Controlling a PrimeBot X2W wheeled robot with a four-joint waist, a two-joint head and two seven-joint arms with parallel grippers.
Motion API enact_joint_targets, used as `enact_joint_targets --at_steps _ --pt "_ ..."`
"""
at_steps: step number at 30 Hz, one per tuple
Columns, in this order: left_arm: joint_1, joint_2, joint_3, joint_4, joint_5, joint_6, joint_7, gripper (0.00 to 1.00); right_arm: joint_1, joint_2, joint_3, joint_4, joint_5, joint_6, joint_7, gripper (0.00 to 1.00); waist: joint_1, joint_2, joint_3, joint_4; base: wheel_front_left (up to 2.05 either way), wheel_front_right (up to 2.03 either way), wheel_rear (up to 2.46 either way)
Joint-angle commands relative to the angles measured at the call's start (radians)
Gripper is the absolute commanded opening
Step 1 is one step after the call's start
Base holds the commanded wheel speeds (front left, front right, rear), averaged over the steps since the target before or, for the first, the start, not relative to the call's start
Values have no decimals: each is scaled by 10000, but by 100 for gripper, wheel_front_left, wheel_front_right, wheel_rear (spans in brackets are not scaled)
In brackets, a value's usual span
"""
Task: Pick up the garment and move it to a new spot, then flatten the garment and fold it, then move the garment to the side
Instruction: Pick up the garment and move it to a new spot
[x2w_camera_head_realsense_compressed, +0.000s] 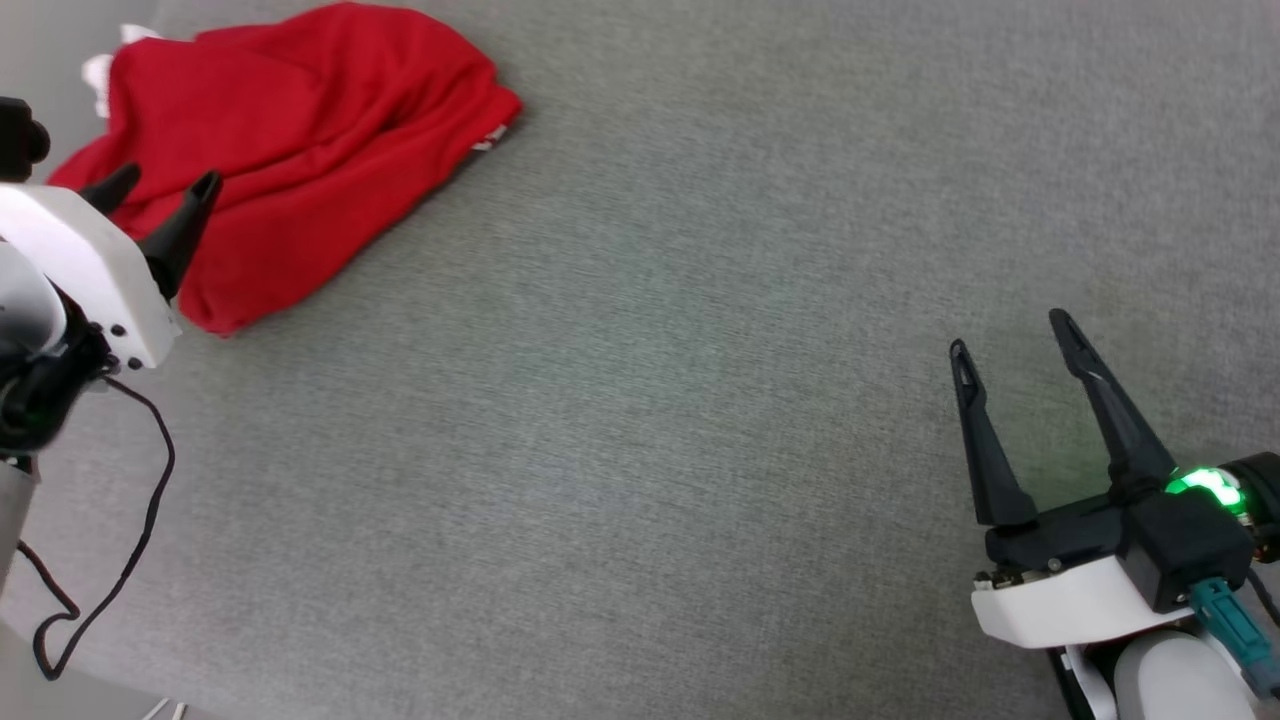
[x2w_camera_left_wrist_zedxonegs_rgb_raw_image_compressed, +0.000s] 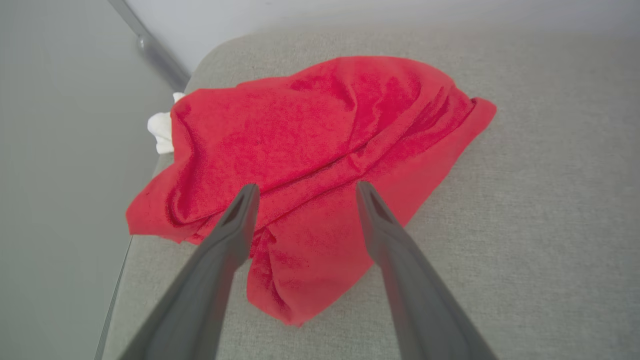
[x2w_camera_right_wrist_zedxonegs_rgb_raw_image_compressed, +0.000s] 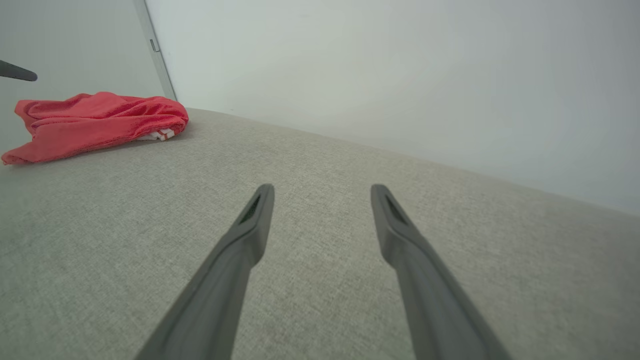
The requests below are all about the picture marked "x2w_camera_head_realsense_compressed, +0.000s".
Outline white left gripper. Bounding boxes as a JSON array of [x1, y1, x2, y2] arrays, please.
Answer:
[[0, 163, 224, 371]]

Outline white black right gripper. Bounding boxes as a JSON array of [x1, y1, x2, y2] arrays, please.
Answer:
[[949, 308, 1193, 651]]

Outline red and white jersey garment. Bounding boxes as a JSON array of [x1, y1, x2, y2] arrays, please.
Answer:
[[47, 2, 523, 338]]

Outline teal cable connector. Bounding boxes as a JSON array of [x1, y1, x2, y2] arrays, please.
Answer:
[[1189, 576, 1280, 701]]

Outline thin black cable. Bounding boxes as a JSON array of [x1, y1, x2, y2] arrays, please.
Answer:
[[17, 372, 177, 682]]

